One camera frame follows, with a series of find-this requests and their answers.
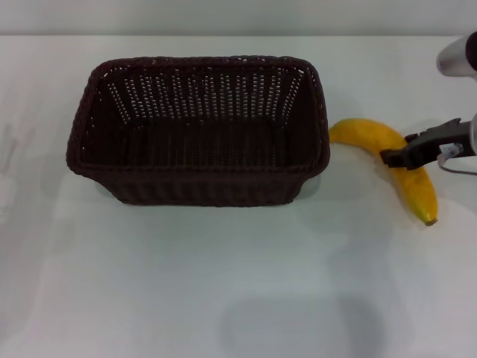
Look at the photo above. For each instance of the black woven rectangular basket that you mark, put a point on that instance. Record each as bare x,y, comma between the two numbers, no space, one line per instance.
194,156

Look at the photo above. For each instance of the yellow banana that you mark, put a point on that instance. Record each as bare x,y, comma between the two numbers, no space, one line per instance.
376,132

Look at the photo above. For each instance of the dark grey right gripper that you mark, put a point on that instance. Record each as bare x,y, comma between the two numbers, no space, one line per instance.
438,141

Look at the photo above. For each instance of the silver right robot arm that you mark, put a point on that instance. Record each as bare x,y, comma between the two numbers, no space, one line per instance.
456,56

